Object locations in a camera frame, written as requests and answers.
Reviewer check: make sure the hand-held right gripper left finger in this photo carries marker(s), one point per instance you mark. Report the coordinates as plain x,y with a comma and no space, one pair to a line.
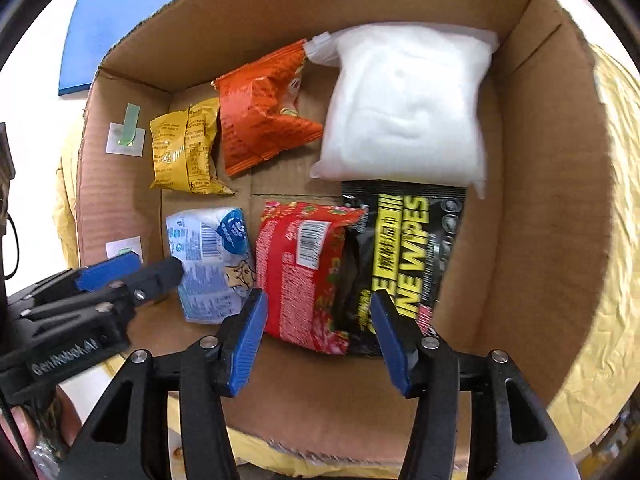
247,345

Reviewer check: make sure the light blue tissue pack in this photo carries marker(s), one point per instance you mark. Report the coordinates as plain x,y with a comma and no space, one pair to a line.
215,255

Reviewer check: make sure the cardboard box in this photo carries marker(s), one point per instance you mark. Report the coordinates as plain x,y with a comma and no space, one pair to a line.
540,210

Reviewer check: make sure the person's left hand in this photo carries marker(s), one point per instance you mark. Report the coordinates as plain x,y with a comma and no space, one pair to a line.
20,430

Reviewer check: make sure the white plastic packet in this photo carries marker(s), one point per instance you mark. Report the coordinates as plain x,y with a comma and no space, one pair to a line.
405,110

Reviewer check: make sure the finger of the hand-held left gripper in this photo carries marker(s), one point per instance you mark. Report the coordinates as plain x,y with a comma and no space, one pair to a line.
107,270
155,275

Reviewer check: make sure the red noodle packet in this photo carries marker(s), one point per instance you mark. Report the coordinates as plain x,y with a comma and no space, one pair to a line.
295,285

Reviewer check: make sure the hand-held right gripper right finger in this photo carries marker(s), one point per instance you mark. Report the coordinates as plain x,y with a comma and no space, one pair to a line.
390,345

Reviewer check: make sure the yellow snack packet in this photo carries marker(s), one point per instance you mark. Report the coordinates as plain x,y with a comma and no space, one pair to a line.
185,150

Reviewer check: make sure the orange snack packet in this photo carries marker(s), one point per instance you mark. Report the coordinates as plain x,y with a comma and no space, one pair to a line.
255,115

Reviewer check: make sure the blue foam mat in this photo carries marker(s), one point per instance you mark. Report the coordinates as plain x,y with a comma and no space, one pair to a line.
100,35

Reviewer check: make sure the black wipes packet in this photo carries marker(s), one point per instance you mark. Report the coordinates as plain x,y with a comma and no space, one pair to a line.
410,240

